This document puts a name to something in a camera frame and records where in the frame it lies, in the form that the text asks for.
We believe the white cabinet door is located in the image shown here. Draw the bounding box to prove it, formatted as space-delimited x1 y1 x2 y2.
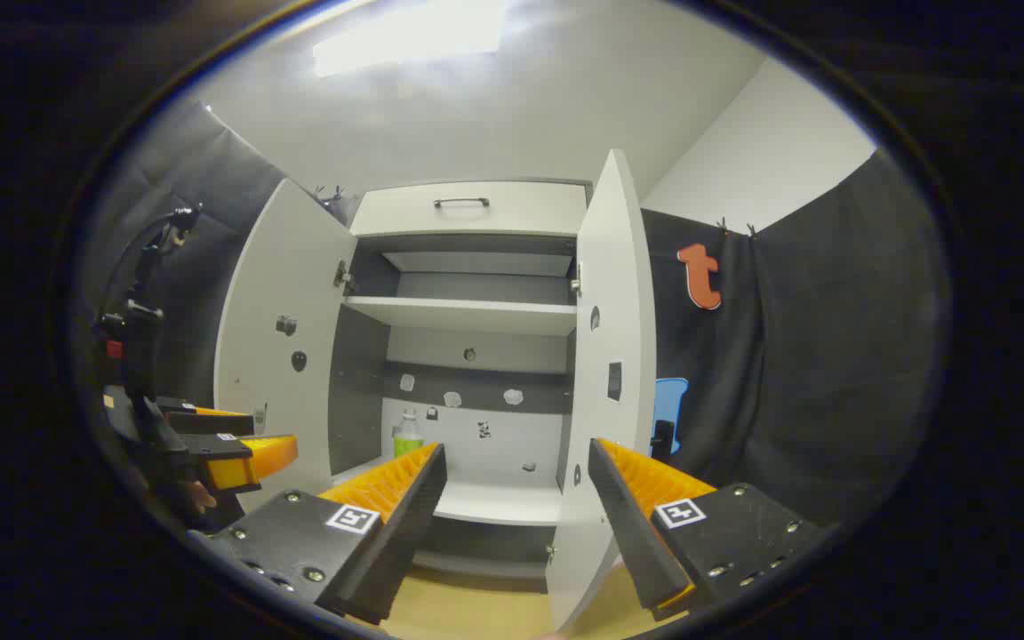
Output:
214 178 358 514
546 149 658 634

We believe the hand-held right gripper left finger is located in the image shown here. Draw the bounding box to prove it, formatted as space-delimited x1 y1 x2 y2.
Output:
188 443 448 626

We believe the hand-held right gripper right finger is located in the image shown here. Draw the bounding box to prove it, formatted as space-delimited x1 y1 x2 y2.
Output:
588 437 842 623

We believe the white cabinet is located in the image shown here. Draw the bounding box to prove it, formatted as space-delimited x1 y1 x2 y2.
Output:
214 149 658 634

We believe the white drawer front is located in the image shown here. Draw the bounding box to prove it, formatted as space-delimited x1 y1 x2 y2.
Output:
350 181 588 238

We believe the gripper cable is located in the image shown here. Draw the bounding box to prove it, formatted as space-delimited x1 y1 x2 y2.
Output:
101 206 202 323

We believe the clear bottle with green liquid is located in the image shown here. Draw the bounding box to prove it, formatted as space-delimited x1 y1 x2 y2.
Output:
394 409 425 459

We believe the black backdrop cloth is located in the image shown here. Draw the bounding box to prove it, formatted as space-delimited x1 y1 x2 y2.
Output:
641 149 953 534
90 100 362 499

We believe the ceiling light panel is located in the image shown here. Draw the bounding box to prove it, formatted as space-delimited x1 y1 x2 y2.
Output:
312 0 508 77

